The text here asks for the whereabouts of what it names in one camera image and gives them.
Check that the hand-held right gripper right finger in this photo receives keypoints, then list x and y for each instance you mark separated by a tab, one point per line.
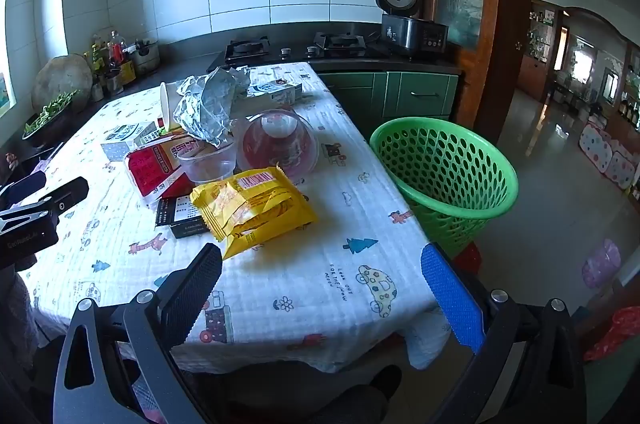
450	289

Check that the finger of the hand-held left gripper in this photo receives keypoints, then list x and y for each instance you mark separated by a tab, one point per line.
65	196
25	186

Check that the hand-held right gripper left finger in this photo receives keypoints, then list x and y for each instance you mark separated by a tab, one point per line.
192	289

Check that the green plastic basket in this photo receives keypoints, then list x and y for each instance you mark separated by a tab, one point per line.
440	234

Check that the black box white label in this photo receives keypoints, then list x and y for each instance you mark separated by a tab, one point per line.
180	218

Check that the orange packet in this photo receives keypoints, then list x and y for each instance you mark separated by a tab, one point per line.
150	168

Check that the white printed carton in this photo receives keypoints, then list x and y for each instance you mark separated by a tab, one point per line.
135	133

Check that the yellow snack packet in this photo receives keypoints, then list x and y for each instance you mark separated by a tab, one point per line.
250	209

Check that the clear plastic cup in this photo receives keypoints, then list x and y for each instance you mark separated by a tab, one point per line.
205	170

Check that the silver wrapper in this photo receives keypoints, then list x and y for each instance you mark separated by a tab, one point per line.
210	108

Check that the white blue milk carton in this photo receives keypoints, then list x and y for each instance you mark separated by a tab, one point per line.
275	91

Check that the person's left forearm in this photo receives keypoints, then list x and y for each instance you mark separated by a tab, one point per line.
15	309

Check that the red plastic stool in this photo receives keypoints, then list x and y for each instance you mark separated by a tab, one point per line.
467	260

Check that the black bowl of greens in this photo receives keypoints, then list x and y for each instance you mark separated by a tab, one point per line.
47	116

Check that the round wooden cutting board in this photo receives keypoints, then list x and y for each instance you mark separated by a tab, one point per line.
60	81

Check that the printed cartoon tablecloth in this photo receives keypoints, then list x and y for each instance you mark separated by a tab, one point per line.
310	269

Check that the window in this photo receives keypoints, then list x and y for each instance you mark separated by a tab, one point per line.
5	53

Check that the person's leg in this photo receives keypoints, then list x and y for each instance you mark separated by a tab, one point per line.
360	394

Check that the group of condiment bottles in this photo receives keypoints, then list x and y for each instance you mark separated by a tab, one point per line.
112	63

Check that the pink translucent stool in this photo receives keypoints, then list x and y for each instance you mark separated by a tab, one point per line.
601	264

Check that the steel pot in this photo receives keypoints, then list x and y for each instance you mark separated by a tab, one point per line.
146	58

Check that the red plastic bag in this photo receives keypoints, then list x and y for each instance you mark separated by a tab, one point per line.
615	334

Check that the green kitchen cabinets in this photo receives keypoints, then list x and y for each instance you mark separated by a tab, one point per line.
420	96

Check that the polka dot play tent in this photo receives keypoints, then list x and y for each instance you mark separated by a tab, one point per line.
607	156

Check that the black gas stove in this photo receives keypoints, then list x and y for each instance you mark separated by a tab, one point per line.
295	52

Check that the black rice cooker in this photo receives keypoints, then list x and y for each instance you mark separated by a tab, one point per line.
405	33

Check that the wooden glass door cabinet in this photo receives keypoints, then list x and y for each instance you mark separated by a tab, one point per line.
505	28

